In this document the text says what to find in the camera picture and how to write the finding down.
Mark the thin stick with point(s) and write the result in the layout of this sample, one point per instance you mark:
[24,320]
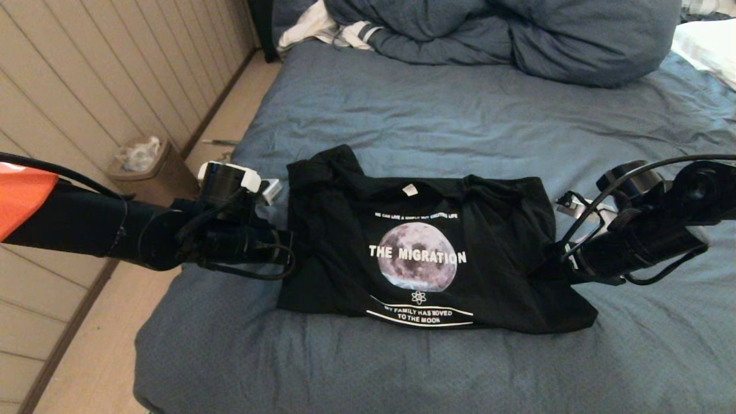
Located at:
[221,142]

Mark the crumpled plastic bin bag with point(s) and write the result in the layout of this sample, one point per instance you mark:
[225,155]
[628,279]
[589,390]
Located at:
[138,155]

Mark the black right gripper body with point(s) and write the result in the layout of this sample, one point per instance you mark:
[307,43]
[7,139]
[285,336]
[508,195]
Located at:
[609,259]

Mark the white left wrist camera on bracket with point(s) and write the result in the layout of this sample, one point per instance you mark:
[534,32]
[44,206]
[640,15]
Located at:
[270,190]

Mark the white pillow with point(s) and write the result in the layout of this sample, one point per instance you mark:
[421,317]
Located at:
[710,46]

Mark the black moon print t-shirt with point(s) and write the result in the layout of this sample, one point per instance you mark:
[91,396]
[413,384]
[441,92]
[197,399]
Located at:
[431,230]

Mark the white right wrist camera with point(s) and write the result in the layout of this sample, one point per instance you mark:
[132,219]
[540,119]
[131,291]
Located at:
[581,213]

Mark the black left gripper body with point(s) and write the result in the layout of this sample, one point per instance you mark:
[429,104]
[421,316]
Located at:
[264,244]

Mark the patterned crumpled cloth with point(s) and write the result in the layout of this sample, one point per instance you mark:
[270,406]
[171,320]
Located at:
[221,158]

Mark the white striped garment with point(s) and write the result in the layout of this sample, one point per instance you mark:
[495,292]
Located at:
[310,29]

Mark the dark bedside furniture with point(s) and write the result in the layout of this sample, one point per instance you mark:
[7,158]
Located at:
[264,29]

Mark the brown trash bin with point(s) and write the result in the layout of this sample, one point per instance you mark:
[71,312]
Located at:
[167,178]

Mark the blue crumpled duvet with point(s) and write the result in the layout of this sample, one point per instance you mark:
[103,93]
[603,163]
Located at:
[546,40]

